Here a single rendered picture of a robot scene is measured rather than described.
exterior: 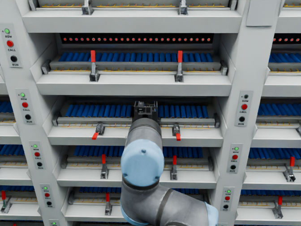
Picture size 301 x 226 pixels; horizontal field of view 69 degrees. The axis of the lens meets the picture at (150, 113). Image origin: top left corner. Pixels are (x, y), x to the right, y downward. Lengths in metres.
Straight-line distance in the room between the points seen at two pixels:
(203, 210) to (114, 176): 0.45
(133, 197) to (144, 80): 0.35
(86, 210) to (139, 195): 0.55
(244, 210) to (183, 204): 0.59
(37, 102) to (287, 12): 0.79
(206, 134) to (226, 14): 0.38
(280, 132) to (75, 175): 0.77
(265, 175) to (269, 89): 0.36
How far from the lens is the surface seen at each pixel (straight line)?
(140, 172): 0.47
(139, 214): 0.55
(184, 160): 0.89
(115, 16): 0.66
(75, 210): 1.06
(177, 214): 0.51
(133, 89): 0.69
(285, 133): 0.89
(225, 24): 0.68
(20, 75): 0.79
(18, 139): 0.90
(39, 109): 0.80
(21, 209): 1.15
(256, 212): 1.09
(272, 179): 0.98
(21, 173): 1.02
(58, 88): 0.75
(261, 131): 0.86
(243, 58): 0.71
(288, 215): 1.15
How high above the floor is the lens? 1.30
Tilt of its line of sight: 24 degrees down
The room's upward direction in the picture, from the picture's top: straight up
